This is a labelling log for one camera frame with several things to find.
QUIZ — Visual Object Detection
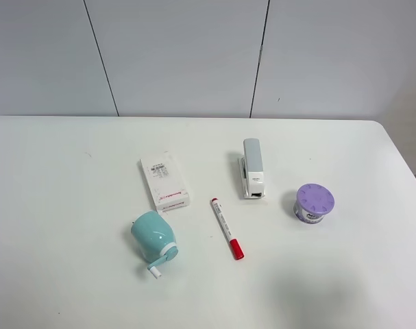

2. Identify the teal crank pencil sharpener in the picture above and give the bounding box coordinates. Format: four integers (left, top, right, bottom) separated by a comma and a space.
130, 211, 179, 279

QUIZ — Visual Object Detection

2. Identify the white grey stapler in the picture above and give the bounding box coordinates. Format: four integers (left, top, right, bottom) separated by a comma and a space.
238, 138, 265, 199

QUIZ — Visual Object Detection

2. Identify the white cardboard box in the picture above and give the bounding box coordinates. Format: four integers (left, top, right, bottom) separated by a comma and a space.
140, 152, 191, 212

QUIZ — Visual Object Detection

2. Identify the red white marker pen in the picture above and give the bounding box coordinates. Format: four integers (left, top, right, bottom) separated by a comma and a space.
210, 198, 245, 260

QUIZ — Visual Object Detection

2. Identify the purple lidded round container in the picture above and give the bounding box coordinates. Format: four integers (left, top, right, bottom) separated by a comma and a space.
293, 183, 335, 224

